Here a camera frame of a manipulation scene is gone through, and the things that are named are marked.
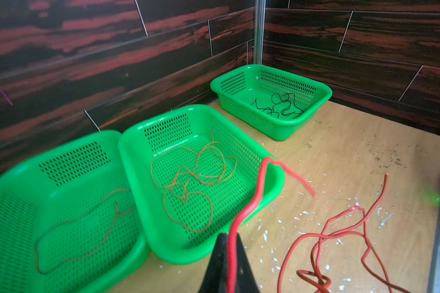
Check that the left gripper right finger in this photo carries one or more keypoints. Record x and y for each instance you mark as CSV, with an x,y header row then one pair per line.
x,y
245,279

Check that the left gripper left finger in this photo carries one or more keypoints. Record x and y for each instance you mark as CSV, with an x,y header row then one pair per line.
x,y
215,278

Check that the middle green basket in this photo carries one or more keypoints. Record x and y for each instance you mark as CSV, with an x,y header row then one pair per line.
x,y
191,172

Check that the green basket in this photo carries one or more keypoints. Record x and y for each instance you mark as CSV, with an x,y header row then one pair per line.
x,y
275,102
68,220
191,172

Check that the left green basket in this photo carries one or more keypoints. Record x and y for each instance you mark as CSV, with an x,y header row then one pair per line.
x,y
68,220

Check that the right green basket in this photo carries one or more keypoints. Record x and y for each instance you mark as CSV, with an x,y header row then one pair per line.
x,y
275,102

